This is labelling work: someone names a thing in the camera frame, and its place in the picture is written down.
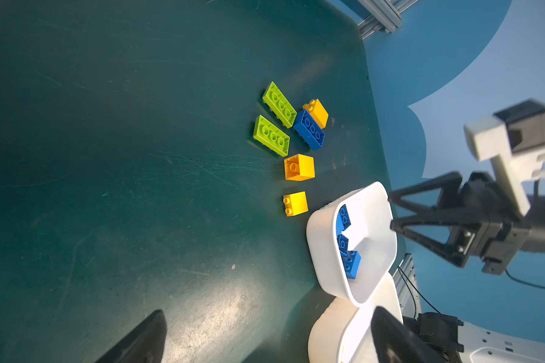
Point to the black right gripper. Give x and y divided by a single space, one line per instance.
495 232

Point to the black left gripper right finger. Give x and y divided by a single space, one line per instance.
395 343

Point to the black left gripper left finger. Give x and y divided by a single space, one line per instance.
144 344

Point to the yellow lego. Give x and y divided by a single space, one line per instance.
299 168
295 204

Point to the blue long lego brick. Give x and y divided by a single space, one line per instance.
309 130

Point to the green long lego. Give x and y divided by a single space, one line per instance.
271 136

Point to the green long lego brick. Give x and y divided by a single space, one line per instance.
279 105

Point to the blue lego cluster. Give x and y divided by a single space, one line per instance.
343 221

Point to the white bin middle front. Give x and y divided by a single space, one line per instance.
343 333

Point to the white bin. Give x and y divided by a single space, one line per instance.
343 333
369 235

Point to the white bin right rear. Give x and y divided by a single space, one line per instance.
369 235

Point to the yellow square lego brick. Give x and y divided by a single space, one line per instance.
318 112

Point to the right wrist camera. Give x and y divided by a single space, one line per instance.
513 140

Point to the aluminium frame right post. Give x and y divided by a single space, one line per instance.
384 15

